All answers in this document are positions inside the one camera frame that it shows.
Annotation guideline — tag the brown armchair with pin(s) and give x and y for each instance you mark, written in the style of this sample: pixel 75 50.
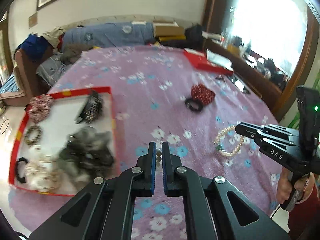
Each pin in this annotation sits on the brown armchair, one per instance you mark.
pixel 25 75

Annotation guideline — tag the red cardboard box white inside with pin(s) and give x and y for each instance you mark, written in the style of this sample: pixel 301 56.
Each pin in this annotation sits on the red cardboard box white inside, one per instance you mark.
pixel 62 115

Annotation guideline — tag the wooden bed footboard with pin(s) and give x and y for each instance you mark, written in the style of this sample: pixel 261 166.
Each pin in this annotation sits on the wooden bed footboard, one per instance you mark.
pixel 250 72

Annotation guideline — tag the flat yellow box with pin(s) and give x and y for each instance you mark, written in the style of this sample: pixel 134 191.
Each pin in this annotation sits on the flat yellow box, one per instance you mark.
pixel 172 38

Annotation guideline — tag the person's dark red clothing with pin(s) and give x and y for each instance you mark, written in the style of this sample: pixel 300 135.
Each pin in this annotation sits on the person's dark red clothing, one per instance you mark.
pixel 307 215

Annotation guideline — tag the small wall plaque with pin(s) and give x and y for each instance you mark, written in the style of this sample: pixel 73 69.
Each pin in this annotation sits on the small wall plaque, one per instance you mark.
pixel 33 20

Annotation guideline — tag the blue plaid quilt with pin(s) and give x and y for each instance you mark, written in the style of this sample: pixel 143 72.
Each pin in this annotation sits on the blue plaid quilt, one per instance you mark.
pixel 107 33

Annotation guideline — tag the small black scrunchie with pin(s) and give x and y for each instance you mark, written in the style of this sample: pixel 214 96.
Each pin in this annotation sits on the small black scrunchie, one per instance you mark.
pixel 193 108

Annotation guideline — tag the grey striped pillow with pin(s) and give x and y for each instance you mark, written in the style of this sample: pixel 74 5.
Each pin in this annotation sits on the grey striped pillow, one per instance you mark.
pixel 53 66

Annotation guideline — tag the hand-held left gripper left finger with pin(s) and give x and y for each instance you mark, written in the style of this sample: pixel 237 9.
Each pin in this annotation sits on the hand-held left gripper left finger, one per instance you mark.
pixel 153 165

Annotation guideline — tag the red plaid scrunchie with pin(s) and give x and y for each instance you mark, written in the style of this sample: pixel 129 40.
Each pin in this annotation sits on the red plaid scrunchie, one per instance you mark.
pixel 40 107

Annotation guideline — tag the blue garment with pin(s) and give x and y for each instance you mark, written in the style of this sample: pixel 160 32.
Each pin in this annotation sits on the blue garment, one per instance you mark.
pixel 33 43

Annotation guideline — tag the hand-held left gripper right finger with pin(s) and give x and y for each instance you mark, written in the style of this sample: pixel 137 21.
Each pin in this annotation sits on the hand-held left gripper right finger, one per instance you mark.
pixel 164 165

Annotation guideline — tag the black flower hair claw clip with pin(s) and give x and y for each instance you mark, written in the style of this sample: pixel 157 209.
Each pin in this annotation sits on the black flower hair claw clip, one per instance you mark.
pixel 91 106

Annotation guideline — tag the red cardboard box lid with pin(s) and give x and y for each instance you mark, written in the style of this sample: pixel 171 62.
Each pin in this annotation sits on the red cardboard box lid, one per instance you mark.
pixel 197 58

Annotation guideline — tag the grey sheer scrunchie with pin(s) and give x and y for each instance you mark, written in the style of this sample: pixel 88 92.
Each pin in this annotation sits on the grey sheer scrunchie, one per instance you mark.
pixel 87 150

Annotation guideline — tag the beige garment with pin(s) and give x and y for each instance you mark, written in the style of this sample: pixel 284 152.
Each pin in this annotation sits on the beige garment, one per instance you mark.
pixel 53 36

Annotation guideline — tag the white papers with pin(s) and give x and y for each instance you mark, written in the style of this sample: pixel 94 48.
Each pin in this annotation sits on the white papers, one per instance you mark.
pixel 217 58

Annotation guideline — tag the black bag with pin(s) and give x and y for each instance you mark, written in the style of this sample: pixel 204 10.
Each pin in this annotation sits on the black bag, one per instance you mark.
pixel 193 32

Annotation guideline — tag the red dotted scrunchie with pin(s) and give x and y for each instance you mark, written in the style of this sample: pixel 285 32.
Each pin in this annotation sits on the red dotted scrunchie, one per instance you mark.
pixel 202 93

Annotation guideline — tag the brown cardboard box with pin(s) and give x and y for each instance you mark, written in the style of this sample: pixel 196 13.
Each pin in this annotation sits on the brown cardboard box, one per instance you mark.
pixel 168 28

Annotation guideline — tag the white cherry print scrunchie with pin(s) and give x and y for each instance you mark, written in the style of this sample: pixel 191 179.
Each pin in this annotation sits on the white cherry print scrunchie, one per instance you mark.
pixel 41 172

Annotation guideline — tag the long white box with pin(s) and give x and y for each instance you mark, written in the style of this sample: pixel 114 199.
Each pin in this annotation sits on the long white box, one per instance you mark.
pixel 211 35

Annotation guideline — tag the person's right hand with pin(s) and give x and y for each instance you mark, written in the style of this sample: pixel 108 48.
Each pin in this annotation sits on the person's right hand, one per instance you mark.
pixel 283 187

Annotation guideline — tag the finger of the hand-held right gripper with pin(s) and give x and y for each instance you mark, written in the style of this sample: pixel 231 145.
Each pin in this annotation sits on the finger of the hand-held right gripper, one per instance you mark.
pixel 246 130
pixel 277 129

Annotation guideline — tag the leopard print scrunchie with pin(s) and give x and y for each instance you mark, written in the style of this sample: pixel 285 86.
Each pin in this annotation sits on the leopard print scrunchie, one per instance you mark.
pixel 28 136

